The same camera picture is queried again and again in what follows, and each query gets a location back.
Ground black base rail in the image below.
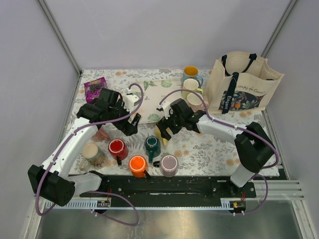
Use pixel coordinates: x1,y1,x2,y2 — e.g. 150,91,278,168
80,175,256,200

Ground mauve purple mug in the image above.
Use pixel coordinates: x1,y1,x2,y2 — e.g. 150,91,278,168
160,155,178,177

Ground light green mug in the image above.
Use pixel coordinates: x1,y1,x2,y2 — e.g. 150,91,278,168
182,78,203,100

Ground purple snack box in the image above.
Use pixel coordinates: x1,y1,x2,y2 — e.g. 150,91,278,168
84,77,108,103

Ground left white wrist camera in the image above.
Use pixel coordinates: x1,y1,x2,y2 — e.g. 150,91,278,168
123,89,140,112

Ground orange mug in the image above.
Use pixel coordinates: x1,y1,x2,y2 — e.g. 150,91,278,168
129,155,151,178

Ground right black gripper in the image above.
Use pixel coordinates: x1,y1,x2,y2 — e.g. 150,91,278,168
157,111,184,140

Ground floral tablecloth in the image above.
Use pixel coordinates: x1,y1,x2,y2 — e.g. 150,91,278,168
68,68,280,178

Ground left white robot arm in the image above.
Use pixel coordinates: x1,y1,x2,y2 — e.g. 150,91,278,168
27,88,143,206

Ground pink patterned mug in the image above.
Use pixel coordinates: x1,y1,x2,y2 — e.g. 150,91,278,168
91,127,111,142

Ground red mug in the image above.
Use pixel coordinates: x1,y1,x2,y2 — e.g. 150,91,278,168
108,138,129,165

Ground pink faceted mug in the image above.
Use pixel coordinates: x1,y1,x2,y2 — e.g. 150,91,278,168
186,93,208,112

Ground leaf print tray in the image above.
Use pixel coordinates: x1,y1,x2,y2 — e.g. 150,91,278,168
137,78,182,124

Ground white cable duct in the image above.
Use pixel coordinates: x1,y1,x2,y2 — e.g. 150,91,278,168
55,195,246,212

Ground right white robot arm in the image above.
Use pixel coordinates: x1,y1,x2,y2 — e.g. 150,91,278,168
157,99,277,197

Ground cream floral mug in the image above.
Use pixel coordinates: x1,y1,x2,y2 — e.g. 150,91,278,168
78,142,108,171

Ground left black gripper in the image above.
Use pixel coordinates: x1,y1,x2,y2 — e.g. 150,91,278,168
109,99,141,135

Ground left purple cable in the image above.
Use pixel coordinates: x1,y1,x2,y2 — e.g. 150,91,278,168
35,83,145,227

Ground blue floral mug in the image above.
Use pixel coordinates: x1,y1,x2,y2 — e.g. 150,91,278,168
181,66,204,87

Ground yellow mug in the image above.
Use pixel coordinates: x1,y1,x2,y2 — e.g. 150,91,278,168
155,126,168,146

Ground beige canvas tote bag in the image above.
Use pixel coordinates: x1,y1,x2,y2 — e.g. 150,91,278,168
204,51,284,114

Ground dark green mug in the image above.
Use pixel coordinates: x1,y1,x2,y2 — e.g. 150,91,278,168
145,135,161,164

